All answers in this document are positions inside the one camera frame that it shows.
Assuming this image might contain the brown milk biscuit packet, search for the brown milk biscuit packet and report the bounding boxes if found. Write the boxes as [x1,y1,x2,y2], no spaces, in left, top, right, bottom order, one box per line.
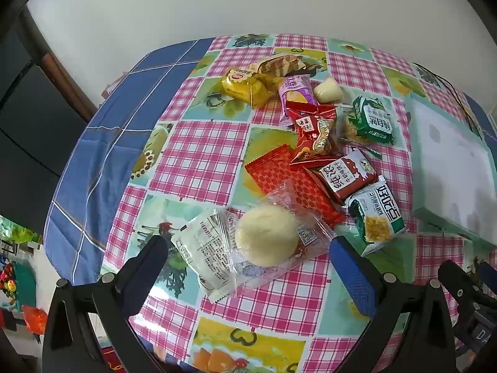
[305,148,379,206]

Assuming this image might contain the clear packet with round pastry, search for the clear packet with round pastry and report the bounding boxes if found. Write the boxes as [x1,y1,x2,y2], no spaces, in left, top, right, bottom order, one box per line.
[223,179,336,296]

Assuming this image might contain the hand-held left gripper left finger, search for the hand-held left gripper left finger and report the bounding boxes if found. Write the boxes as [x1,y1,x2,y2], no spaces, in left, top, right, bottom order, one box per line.
[42,235,169,373]

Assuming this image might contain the green and white biscuit packet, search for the green and white biscuit packet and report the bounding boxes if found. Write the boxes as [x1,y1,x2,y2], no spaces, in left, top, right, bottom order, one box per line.
[349,95,396,147]

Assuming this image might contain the red patterned packet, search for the red patterned packet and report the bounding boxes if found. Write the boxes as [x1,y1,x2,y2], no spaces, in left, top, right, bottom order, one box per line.
[244,144,346,230]

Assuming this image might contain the brown wooden door frame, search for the brown wooden door frame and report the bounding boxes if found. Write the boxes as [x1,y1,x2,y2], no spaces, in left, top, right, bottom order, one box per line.
[19,8,98,114]

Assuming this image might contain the white printed snack packet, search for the white printed snack packet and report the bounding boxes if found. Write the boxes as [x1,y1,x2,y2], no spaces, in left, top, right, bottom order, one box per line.
[171,208,241,304]

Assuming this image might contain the yellow bread packet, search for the yellow bread packet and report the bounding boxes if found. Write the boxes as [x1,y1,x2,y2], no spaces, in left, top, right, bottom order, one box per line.
[219,67,278,110]

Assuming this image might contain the purple snack packet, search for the purple snack packet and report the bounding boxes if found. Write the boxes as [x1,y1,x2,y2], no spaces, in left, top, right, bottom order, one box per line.
[277,74,317,127]

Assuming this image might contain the green corn snack packet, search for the green corn snack packet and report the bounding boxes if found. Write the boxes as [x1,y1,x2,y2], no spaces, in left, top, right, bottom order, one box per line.
[347,175,408,257]

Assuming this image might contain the orange plastic bag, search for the orange plastic bag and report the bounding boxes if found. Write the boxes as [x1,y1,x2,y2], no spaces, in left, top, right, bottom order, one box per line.
[21,305,49,335]

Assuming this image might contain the cream jelly cup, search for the cream jelly cup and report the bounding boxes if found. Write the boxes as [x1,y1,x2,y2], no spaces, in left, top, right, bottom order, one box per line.
[312,77,344,104]

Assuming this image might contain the colourful toy pile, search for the colourful toy pile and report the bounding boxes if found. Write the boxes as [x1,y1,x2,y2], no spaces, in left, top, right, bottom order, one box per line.
[0,218,41,312]

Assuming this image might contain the brown striped cake packet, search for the brown striped cake packet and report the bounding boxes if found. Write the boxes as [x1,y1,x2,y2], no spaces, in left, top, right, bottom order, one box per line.
[248,53,329,80]

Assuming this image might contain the white tray with teal rim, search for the white tray with teal rim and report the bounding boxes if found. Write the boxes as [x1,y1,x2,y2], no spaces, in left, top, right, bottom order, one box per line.
[408,93,497,247]

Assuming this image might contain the red peanut packet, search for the red peanut packet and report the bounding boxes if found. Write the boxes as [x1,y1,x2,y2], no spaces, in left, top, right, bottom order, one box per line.
[285,103,342,164]

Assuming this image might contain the pink checked fruit-print tablecloth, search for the pink checked fruit-print tablecloth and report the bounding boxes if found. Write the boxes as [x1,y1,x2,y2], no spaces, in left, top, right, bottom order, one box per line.
[99,33,497,373]

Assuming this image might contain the dark glass cabinet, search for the dark glass cabinet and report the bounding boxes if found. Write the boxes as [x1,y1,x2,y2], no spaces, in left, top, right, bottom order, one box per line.
[0,27,88,236]

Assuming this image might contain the yellow-green cracker packet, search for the yellow-green cracker packet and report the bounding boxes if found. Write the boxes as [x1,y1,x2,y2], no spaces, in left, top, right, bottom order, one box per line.
[340,105,362,142]

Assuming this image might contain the blue checked sheet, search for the blue checked sheet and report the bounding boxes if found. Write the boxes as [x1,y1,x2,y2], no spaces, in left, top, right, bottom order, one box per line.
[43,38,497,284]

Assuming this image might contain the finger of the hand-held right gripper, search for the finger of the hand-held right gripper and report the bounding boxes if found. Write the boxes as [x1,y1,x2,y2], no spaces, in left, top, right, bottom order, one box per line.
[438,260,497,312]
[478,263,497,296]

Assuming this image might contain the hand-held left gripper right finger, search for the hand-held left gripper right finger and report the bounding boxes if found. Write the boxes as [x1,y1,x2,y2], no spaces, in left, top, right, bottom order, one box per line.
[329,236,459,373]

